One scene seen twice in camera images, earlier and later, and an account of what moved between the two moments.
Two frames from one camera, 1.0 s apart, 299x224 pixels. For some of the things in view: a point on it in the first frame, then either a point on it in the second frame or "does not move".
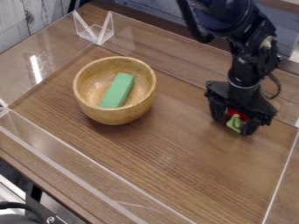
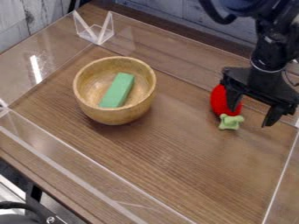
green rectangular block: x=116 y=90 does not move
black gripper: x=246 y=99 to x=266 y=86
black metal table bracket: x=32 y=198 does not move
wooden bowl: x=115 y=88 does not move
